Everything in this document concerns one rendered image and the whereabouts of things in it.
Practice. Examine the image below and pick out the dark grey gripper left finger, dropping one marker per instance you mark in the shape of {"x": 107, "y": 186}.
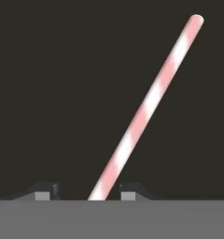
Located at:
{"x": 42, "y": 191}

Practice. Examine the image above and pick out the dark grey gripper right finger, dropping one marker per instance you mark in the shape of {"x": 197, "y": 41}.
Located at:
{"x": 129, "y": 190}

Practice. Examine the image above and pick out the pink and white striped straw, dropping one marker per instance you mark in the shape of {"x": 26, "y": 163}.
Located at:
{"x": 148, "y": 102}

